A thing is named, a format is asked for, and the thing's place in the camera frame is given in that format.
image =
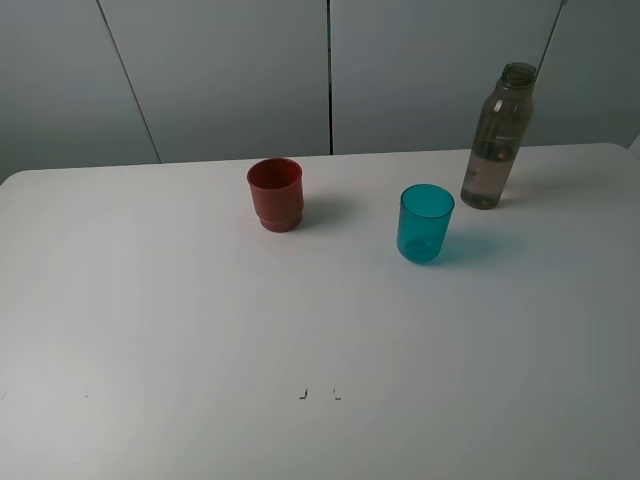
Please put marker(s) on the teal translucent plastic cup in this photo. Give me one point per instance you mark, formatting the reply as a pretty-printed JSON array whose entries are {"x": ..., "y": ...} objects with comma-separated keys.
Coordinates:
[{"x": 424, "y": 217}]

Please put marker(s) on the clear brown plastic bottle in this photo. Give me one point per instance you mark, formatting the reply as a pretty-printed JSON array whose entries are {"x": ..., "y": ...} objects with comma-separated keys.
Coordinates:
[{"x": 503, "y": 121}]

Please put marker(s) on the red plastic cup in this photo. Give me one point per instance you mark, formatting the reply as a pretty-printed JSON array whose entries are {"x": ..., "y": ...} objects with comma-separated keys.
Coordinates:
[{"x": 277, "y": 193}]

